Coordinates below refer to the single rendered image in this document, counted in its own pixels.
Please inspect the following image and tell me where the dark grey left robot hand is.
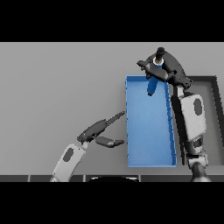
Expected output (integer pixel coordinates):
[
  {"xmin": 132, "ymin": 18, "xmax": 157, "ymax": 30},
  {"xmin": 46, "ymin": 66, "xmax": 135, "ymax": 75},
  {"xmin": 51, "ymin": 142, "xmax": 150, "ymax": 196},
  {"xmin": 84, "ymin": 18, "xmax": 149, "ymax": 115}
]
[{"xmin": 76, "ymin": 110, "xmax": 126, "ymax": 149}]

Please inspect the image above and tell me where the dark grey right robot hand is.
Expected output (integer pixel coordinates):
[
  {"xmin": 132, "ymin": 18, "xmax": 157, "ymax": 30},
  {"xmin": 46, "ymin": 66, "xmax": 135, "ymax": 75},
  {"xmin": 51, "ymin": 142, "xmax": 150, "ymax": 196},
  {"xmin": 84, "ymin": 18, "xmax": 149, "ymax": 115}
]
[{"xmin": 136, "ymin": 51, "xmax": 194, "ymax": 90}]

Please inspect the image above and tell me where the blue bin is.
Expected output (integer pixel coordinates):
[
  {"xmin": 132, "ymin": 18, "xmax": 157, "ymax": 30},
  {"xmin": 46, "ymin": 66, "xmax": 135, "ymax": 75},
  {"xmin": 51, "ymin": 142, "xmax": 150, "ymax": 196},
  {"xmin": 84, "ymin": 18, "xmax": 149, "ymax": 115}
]
[{"xmin": 124, "ymin": 74, "xmax": 178, "ymax": 169}]

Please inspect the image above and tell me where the dark grey bin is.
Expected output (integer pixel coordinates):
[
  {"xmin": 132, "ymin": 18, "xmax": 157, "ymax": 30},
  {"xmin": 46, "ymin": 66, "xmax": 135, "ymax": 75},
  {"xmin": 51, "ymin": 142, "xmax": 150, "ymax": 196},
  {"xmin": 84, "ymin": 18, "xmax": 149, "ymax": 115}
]
[{"xmin": 172, "ymin": 75, "xmax": 224, "ymax": 167}]

